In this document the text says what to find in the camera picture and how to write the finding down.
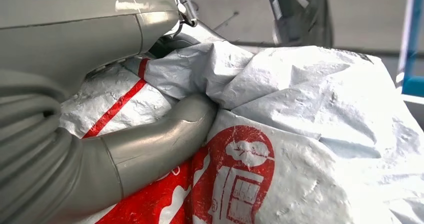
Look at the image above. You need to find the white red plastic courier package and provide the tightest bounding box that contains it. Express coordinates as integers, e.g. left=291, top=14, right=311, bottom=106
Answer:
left=58, top=40, right=424, bottom=224

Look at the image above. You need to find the ribbed grey left arm sleeve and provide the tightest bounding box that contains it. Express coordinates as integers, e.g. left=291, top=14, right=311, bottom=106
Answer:
left=0, top=68, right=115, bottom=224

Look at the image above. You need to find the dark machine post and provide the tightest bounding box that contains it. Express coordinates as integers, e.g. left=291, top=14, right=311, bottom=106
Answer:
left=263, top=0, right=334, bottom=48

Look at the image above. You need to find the blue metal frame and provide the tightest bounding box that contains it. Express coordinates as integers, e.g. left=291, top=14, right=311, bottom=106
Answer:
left=395, top=0, right=424, bottom=98

